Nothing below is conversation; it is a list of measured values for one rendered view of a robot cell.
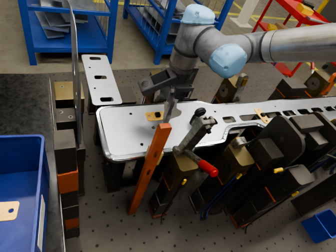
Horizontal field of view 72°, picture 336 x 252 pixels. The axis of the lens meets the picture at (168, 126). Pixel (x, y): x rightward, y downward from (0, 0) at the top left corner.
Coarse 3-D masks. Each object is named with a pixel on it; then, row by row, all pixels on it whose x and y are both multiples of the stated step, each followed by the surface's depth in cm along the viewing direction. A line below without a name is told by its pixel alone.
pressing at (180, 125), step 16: (96, 112) 74; (112, 112) 76; (128, 112) 77; (144, 112) 80; (192, 112) 86; (208, 112) 89; (224, 112) 92; (240, 112) 94; (112, 128) 71; (128, 128) 73; (144, 128) 75; (176, 128) 79; (224, 128) 85; (240, 128) 89; (112, 144) 67; (128, 144) 69; (144, 144) 70; (176, 144) 74; (208, 144) 77; (112, 160) 64; (128, 160) 66
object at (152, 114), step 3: (156, 111) 81; (159, 111) 81; (162, 111) 82; (147, 114) 79; (150, 114) 79; (153, 114) 80; (156, 114) 79; (159, 114) 79; (162, 114) 81; (147, 117) 78; (150, 117) 78; (153, 117) 79; (156, 117) 79; (159, 117) 79; (162, 117) 80; (150, 120) 78
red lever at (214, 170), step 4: (184, 152) 63; (188, 152) 61; (192, 152) 62; (188, 156) 61; (192, 156) 59; (196, 156) 59; (192, 160) 59; (196, 160) 58; (200, 160) 56; (204, 160) 56; (200, 164) 56; (204, 164) 55; (208, 164) 54; (204, 168) 54; (208, 168) 53; (212, 168) 52; (216, 168) 53; (208, 172) 53; (212, 172) 52; (216, 172) 52; (212, 176) 53
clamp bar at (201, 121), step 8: (200, 112) 54; (200, 120) 52; (208, 120) 53; (192, 128) 56; (200, 128) 53; (208, 128) 53; (192, 136) 56; (200, 136) 57; (184, 144) 60; (192, 144) 61
